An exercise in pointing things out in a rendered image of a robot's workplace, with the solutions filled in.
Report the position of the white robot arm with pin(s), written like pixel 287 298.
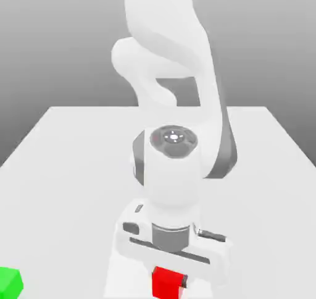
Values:
pixel 170 175

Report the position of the small red cube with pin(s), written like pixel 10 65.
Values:
pixel 166 283

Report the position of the small green cube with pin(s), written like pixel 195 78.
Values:
pixel 9 283

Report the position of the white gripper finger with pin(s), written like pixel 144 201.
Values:
pixel 185 282

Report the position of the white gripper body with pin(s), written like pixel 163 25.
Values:
pixel 217 262

